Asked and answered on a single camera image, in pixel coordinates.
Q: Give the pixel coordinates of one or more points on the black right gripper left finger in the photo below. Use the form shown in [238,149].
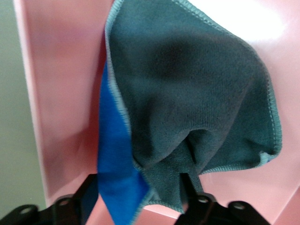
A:
[77,206]

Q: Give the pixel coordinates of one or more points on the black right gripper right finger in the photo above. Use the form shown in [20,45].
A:
[201,211]

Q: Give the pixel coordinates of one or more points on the blue cloth with grey trim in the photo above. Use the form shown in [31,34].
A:
[187,93]

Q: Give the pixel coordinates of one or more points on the pink plastic bin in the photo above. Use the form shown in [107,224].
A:
[58,93]

